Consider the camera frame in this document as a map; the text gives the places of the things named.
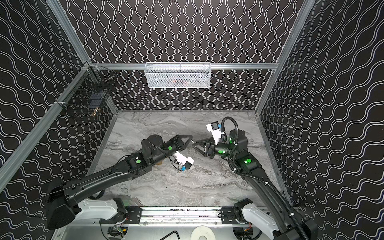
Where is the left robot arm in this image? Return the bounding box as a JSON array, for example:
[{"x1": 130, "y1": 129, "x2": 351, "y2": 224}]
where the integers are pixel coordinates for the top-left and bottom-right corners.
[{"x1": 44, "y1": 135, "x2": 193, "y2": 230}]

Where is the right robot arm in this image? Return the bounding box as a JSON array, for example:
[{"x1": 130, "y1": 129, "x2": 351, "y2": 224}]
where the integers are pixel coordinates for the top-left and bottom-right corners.
[{"x1": 193, "y1": 117, "x2": 319, "y2": 240}]

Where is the black allen key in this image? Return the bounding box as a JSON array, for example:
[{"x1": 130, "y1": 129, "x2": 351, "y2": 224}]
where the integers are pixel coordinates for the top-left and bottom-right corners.
[{"x1": 160, "y1": 231, "x2": 181, "y2": 240}]

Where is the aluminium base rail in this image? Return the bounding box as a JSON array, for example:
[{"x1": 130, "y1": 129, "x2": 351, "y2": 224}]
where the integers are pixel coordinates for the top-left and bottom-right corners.
[{"x1": 61, "y1": 205, "x2": 301, "y2": 227}]

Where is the black wire wall basket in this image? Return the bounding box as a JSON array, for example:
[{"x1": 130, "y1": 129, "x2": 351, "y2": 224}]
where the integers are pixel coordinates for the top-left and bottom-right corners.
[{"x1": 59, "y1": 66, "x2": 118, "y2": 122}]

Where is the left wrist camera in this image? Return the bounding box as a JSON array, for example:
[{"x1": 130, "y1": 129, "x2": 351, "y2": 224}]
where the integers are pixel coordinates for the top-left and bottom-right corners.
[{"x1": 173, "y1": 151, "x2": 195, "y2": 172}]

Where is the white tape roll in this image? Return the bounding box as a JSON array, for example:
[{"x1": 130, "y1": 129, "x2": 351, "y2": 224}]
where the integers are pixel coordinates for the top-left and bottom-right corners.
[{"x1": 190, "y1": 226, "x2": 216, "y2": 240}]

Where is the white mesh wall basket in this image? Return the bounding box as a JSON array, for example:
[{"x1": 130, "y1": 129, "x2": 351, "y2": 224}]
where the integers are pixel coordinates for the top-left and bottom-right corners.
[{"x1": 144, "y1": 62, "x2": 212, "y2": 89}]

